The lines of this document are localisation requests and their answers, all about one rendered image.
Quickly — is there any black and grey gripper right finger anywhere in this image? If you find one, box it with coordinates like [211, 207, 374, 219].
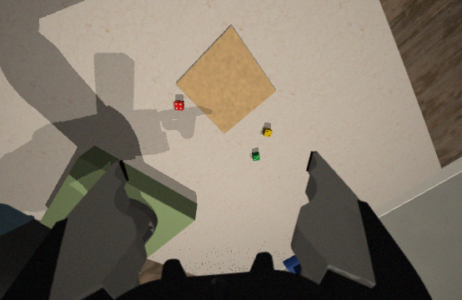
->
[291, 151, 433, 300]

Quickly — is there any yellow die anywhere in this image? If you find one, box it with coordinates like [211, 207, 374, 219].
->
[262, 127, 273, 138]

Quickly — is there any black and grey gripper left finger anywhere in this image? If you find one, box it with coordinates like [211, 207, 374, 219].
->
[1, 160, 147, 300]

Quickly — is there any tan flat mat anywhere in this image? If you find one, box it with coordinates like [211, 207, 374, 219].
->
[176, 26, 276, 134]

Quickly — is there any green die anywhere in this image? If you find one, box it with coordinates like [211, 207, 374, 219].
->
[252, 152, 260, 161]

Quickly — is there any red die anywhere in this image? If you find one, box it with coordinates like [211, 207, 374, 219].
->
[174, 100, 184, 110]

